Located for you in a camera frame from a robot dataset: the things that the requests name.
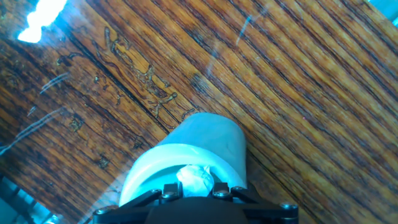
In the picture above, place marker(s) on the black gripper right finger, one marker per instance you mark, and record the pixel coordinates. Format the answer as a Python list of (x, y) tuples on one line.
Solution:
[(264, 207)]

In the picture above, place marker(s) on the white paper ball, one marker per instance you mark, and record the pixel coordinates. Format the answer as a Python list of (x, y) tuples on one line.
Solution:
[(194, 180)]

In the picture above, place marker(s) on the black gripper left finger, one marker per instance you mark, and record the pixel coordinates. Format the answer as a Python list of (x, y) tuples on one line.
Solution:
[(133, 203)]

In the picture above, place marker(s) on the small white trash can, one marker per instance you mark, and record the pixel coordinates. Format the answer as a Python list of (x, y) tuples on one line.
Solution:
[(211, 137)]

